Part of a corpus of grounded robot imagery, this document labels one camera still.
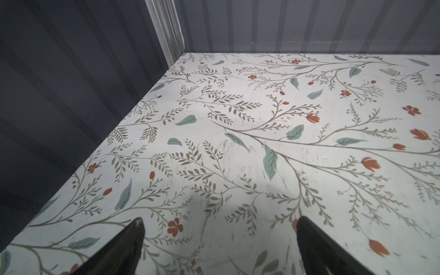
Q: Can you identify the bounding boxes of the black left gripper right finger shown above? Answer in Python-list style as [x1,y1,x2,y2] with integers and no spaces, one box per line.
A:
[296,216,372,275]

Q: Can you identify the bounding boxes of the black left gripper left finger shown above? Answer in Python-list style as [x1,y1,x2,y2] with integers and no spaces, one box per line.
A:
[73,217,145,275]

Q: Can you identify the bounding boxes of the floral patterned table mat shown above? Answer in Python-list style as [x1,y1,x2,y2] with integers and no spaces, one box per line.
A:
[1,53,440,275]

